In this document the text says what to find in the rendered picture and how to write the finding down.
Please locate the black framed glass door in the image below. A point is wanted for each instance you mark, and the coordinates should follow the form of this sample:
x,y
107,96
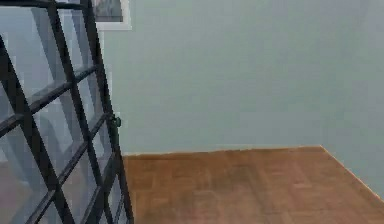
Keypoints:
x,y
77,100

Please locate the white framed wall picture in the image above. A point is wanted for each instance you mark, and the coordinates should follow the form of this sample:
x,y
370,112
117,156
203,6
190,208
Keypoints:
x,y
111,13

